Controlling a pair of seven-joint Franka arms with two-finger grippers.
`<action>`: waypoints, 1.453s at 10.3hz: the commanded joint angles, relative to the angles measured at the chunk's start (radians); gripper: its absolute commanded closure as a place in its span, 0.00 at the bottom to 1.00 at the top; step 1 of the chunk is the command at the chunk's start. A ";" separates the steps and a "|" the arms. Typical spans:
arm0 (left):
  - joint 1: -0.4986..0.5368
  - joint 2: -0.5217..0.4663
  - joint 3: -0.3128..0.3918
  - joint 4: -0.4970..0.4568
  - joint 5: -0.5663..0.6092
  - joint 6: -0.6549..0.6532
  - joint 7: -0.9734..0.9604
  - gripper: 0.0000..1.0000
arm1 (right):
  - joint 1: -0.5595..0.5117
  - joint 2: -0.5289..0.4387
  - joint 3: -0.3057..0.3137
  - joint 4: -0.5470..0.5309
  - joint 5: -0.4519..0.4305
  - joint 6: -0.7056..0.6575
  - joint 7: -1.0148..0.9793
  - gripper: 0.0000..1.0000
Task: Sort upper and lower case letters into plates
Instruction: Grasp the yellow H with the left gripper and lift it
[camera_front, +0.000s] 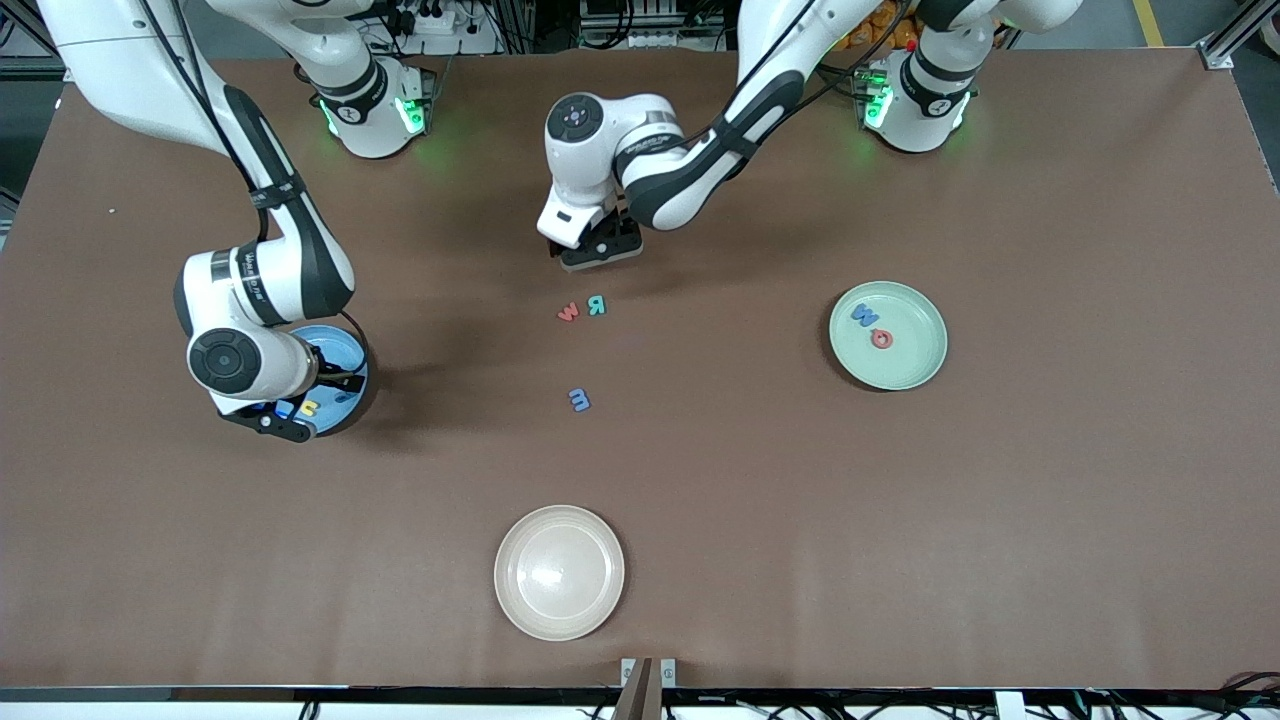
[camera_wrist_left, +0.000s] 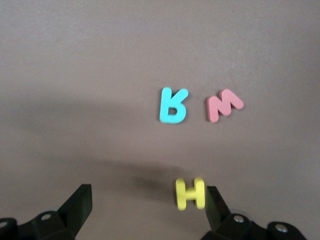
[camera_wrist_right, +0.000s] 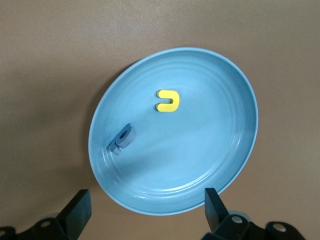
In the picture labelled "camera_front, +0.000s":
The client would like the brown wedge piece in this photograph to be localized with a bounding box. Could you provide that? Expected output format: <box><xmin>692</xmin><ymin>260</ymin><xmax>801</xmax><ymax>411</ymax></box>
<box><xmin>612</xmin><ymin>658</ymin><xmax>653</xmax><ymax>720</ymax></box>

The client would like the beige round plate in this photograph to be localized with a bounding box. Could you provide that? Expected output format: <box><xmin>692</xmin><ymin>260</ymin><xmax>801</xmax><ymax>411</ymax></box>
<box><xmin>494</xmin><ymin>505</ymin><xmax>626</xmax><ymax>642</ymax></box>

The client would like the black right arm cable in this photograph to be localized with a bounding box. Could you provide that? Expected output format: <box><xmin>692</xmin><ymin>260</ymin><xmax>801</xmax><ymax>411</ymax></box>
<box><xmin>135</xmin><ymin>0</ymin><xmax>367</xmax><ymax>363</ymax></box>

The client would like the light green round plate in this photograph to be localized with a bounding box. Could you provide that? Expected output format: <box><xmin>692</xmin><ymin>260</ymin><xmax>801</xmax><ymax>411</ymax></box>
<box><xmin>828</xmin><ymin>281</ymin><xmax>949</xmax><ymax>392</ymax></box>

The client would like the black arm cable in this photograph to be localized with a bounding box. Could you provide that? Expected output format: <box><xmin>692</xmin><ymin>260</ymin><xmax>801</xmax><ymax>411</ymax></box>
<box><xmin>135</xmin><ymin>0</ymin><xmax>367</xmax><ymax>363</ymax></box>
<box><xmin>720</xmin><ymin>0</ymin><xmax>906</xmax><ymax>141</ymax></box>

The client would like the grey metal edge bracket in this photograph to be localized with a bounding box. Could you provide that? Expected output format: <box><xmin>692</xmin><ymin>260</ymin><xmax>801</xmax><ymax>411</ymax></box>
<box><xmin>620</xmin><ymin>657</ymin><xmax>678</xmax><ymax>691</ymax></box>

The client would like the aluminium frame profile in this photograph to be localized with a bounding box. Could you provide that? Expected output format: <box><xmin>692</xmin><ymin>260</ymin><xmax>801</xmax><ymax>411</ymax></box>
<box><xmin>1195</xmin><ymin>0</ymin><xmax>1280</xmax><ymax>71</ymax></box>
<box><xmin>0</xmin><ymin>0</ymin><xmax>71</xmax><ymax>81</ymax></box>

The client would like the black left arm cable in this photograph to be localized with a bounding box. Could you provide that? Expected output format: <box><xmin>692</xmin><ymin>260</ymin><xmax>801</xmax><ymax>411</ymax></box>
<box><xmin>720</xmin><ymin>0</ymin><xmax>906</xmax><ymax>141</ymax></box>

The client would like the brown table mat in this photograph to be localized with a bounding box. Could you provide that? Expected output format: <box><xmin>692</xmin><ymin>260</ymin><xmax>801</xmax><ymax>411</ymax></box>
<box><xmin>0</xmin><ymin>45</ymin><xmax>1280</xmax><ymax>691</ymax></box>

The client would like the blue round plate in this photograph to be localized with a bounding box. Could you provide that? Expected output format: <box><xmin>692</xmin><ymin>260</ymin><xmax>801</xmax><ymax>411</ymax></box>
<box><xmin>288</xmin><ymin>325</ymin><xmax>370</xmax><ymax>438</ymax></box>

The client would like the orange items pile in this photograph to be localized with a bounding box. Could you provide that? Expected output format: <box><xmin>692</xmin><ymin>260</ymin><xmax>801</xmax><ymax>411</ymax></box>
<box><xmin>838</xmin><ymin>0</ymin><xmax>921</xmax><ymax>53</ymax></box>

